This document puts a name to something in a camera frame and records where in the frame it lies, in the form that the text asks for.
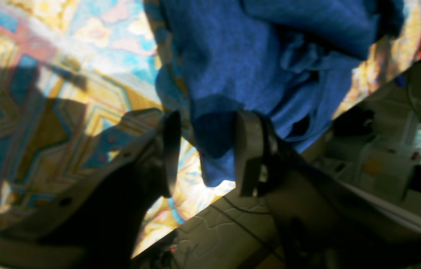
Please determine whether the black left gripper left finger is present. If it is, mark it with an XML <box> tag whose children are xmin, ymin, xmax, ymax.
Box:
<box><xmin>0</xmin><ymin>111</ymin><xmax>181</xmax><ymax>269</ymax></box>

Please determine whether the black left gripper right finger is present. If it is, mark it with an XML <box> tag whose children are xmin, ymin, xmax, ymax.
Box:
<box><xmin>233</xmin><ymin>110</ymin><xmax>421</xmax><ymax>269</ymax></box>

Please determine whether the blue long-sleeve T-shirt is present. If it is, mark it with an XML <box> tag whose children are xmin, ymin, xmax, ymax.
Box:
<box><xmin>144</xmin><ymin>0</ymin><xmax>405</xmax><ymax>187</ymax></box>

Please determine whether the patterned tile tablecloth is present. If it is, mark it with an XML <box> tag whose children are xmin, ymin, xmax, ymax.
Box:
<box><xmin>0</xmin><ymin>0</ymin><xmax>421</xmax><ymax>258</ymax></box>

